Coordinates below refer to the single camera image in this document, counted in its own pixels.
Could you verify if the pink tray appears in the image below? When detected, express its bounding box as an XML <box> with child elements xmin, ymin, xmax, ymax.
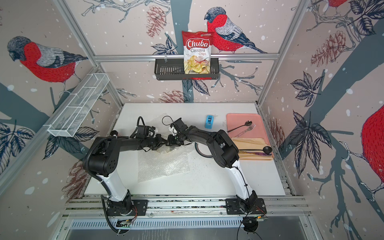
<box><xmin>226</xmin><ymin>114</ymin><xmax>270</xmax><ymax>144</ymax></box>

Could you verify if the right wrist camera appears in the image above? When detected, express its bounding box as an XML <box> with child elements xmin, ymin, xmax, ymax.
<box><xmin>169</xmin><ymin>124</ymin><xmax>178</xmax><ymax>136</ymax></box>

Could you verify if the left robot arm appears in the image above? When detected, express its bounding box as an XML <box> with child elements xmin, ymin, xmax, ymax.
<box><xmin>83</xmin><ymin>134</ymin><xmax>166</xmax><ymax>214</ymax></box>

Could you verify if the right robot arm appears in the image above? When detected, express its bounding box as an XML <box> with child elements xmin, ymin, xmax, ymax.
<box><xmin>168</xmin><ymin>118</ymin><xmax>258</xmax><ymax>214</ymax></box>

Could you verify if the black spoon on tray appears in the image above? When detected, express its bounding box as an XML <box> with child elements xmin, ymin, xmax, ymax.
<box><xmin>228</xmin><ymin>121</ymin><xmax>253</xmax><ymax>133</ymax></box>

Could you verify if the blue tape dispenser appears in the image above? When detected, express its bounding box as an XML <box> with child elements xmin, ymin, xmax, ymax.
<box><xmin>205</xmin><ymin>115</ymin><xmax>214</xmax><ymax>129</ymax></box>

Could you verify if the white plate dark rim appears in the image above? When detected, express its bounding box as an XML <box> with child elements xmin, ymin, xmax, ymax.
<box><xmin>195</xmin><ymin>143</ymin><xmax>213</xmax><ymax>159</ymax></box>

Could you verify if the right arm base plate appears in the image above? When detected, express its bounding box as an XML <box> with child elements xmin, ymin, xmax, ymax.
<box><xmin>225</xmin><ymin>198</ymin><xmax>267</xmax><ymax>215</ymax></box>

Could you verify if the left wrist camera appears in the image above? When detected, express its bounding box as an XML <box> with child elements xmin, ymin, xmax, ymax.
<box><xmin>136</xmin><ymin>125</ymin><xmax>156</xmax><ymax>139</ymax></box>

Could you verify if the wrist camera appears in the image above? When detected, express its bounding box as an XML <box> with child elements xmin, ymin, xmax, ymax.
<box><xmin>169</xmin><ymin>124</ymin><xmax>178</xmax><ymax>136</ymax></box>
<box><xmin>136</xmin><ymin>125</ymin><xmax>156</xmax><ymax>139</ymax></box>

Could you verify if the shaker jar black lid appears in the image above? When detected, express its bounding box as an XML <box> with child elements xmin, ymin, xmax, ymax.
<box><xmin>110</xmin><ymin>130</ymin><xmax>119</xmax><ymax>137</ymax></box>

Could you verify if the white mesh wall shelf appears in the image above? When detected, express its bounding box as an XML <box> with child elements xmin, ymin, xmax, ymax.
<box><xmin>48</xmin><ymin>73</ymin><xmax>110</xmax><ymax>137</ymax></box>

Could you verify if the black ladle spoon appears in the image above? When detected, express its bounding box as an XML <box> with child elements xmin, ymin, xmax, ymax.
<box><xmin>239</xmin><ymin>146</ymin><xmax>273</xmax><ymax>154</ymax></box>

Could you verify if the black wire basket shelf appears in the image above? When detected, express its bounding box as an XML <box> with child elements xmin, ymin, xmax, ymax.
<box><xmin>154</xmin><ymin>58</ymin><xmax>220</xmax><ymax>81</ymax></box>

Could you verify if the Chuba cassava chips bag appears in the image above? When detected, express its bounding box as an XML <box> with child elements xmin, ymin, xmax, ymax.
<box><xmin>182</xmin><ymin>31</ymin><xmax>213</xmax><ymax>75</ymax></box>

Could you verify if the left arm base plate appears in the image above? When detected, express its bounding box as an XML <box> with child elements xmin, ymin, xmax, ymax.
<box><xmin>106</xmin><ymin>200</ymin><xmax>149</xmax><ymax>217</ymax></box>

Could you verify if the silver fork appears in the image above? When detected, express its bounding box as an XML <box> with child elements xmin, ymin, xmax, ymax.
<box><xmin>237</xmin><ymin>124</ymin><xmax>256</xmax><ymax>138</ymax></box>

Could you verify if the clear bubble wrap sheet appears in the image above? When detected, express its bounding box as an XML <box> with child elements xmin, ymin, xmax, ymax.
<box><xmin>137</xmin><ymin>113</ymin><xmax>193</xmax><ymax>183</ymax></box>

